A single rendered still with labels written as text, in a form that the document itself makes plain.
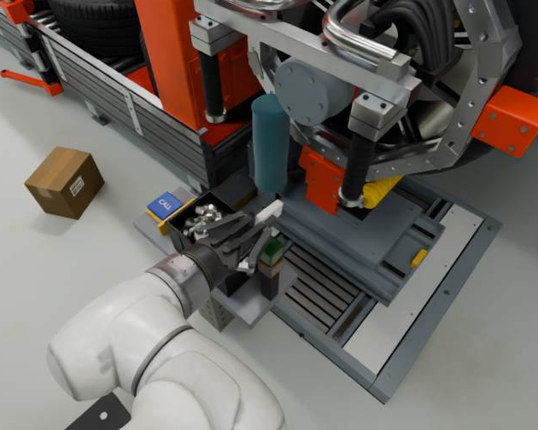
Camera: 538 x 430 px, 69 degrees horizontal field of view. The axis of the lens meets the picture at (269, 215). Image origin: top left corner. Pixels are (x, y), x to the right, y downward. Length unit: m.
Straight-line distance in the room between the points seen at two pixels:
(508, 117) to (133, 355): 0.65
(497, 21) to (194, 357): 0.62
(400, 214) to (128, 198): 1.10
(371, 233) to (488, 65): 0.75
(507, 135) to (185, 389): 0.62
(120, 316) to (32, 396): 1.01
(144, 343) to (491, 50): 0.63
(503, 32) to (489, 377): 1.07
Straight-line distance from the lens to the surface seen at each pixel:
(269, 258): 0.74
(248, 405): 0.45
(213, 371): 0.45
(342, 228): 1.32
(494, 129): 0.77
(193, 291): 0.56
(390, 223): 1.37
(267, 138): 0.91
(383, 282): 1.33
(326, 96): 0.70
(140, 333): 0.49
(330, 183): 1.04
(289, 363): 1.34
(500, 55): 0.71
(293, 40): 0.64
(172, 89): 1.17
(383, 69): 0.56
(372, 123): 0.57
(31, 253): 1.76
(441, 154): 0.83
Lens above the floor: 1.28
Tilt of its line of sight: 52 degrees down
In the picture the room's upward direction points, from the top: straight up
